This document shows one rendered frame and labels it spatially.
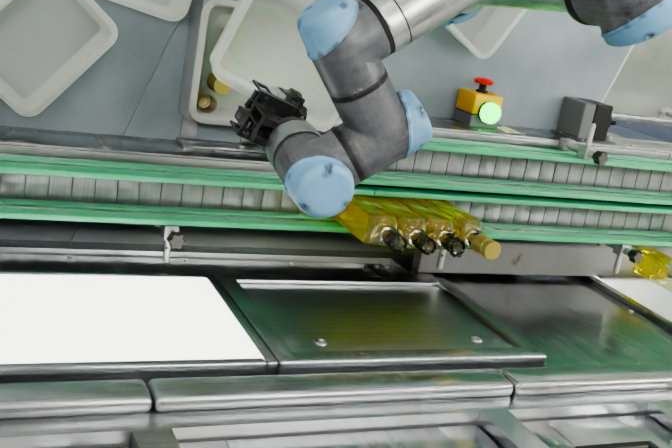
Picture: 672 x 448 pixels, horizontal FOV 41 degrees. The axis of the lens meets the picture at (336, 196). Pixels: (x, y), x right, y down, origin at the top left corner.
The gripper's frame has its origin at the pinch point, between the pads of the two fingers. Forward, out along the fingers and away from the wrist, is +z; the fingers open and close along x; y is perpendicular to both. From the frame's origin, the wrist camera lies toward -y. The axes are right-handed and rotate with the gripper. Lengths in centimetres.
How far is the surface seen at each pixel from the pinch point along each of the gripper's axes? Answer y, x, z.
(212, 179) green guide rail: -2.9, 19.2, 11.9
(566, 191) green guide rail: -74, -6, 18
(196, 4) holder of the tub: 7.7, -3.1, 33.1
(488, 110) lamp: -55, -12, 28
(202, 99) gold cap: -0.8, 11.7, 30.5
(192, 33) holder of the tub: 6.1, 1.8, 32.4
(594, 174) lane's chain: -85, -11, 26
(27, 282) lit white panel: 19.8, 42.5, 0.7
